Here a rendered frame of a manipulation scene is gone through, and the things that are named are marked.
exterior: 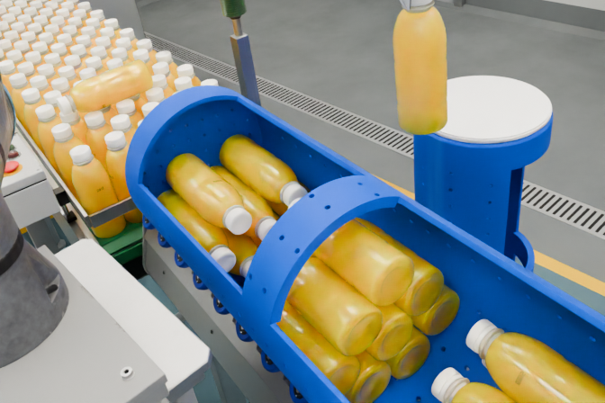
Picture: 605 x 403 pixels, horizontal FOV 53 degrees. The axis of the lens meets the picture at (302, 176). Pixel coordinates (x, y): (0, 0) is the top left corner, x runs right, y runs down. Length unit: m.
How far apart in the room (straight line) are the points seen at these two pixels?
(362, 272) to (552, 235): 1.94
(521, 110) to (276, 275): 0.75
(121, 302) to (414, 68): 0.48
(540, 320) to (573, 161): 2.29
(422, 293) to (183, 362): 0.31
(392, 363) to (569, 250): 1.79
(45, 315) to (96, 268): 0.20
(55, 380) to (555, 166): 2.62
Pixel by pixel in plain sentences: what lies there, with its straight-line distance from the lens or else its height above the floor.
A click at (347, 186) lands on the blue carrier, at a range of 0.77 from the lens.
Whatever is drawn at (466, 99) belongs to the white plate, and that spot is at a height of 1.04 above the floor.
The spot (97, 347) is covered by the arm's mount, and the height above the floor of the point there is 1.22.
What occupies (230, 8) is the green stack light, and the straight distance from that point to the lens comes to 1.60.
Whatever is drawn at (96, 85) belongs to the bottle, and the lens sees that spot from 1.38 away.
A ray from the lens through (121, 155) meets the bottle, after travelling 1.28.
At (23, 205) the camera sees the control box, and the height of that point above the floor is 1.05.
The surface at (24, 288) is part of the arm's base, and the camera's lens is 0.67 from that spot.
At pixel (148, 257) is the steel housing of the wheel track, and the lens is 1.32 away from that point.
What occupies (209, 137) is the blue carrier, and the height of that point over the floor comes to 1.13.
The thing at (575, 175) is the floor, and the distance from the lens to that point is 2.98.
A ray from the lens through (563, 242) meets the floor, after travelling 2.60.
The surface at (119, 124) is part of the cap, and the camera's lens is 1.33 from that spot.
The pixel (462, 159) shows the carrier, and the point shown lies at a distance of 1.25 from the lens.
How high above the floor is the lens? 1.68
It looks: 34 degrees down
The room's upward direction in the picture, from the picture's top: 8 degrees counter-clockwise
